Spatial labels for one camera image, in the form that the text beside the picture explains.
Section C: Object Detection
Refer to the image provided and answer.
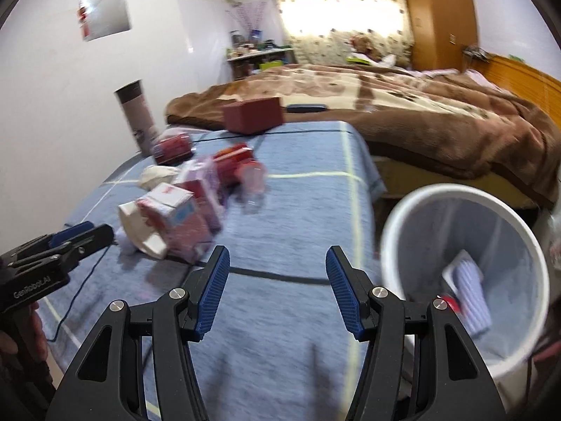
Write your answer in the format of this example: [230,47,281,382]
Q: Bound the lavender foam net sleeve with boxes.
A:
[455,260,492,338]

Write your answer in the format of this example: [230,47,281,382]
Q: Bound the red strawberry milk carton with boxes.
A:
[135,182,212,263]

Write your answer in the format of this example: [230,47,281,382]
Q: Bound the purple milk carton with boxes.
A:
[172,156,224,232]

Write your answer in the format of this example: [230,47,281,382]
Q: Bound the red soda can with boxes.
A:
[152,134,194,165]
[213,142,254,187]

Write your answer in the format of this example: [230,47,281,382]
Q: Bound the clear jelly cup red lid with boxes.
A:
[236,161,266,213]

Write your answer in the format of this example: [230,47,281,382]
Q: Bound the clear plastic bottle red cap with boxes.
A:
[438,295,461,314]

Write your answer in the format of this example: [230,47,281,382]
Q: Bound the white paper tissue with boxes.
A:
[138,165,180,191]

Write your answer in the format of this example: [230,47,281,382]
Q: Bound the white yogurt tub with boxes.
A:
[441,250,472,295]

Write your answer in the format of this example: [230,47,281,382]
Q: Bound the white trash bin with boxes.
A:
[380,183,549,379]

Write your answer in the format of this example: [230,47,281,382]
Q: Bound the left hand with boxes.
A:
[0,301,48,362]

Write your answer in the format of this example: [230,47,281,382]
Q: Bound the grey thermos flask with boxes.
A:
[114,80,160,157]

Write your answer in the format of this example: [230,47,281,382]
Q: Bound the blue checked table cloth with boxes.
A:
[39,121,384,420]

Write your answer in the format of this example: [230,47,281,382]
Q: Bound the dark red gift box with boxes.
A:
[223,97,284,135]

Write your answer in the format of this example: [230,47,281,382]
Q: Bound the dark phone on bed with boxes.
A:
[286,103,328,113]

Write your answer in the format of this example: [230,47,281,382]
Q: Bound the cluttered white shelf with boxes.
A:
[226,29,296,80]

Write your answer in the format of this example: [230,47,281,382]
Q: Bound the brown patterned blanket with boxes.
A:
[164,64,560,208]

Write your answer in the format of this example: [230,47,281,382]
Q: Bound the purple flower branches vase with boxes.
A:
[226,0,267,38]

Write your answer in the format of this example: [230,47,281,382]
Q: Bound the wooden headboard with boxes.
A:
[471,55,561,126]

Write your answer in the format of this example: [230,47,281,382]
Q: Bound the heart patterned curtain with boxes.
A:
[276,0,414,67]

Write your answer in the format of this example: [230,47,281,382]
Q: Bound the brown teddy bear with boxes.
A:
[350,34,383,62]

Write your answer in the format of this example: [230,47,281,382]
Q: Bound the wooden wardrobe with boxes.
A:
[407,0,479,71]

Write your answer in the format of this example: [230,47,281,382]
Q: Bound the silver wall poster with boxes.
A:
[77,0,131,42]

